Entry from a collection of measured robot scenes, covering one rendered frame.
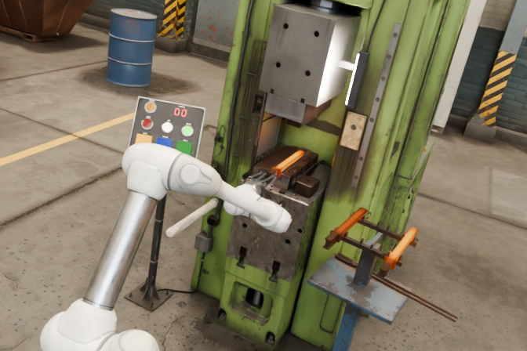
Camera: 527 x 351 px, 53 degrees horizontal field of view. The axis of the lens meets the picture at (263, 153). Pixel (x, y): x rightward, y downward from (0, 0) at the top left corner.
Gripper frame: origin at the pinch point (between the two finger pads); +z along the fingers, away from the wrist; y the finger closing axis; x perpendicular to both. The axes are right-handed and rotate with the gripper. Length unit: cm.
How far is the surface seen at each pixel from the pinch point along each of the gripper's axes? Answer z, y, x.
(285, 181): 5.0, 5.6, -3.9
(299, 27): 8, -3, 69
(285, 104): 6.6, -2.6, 33.4
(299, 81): 7.2, 1.8, 46.1
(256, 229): -2.1, -1.5, -31.6
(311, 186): 6.2, 18.9, -1.9
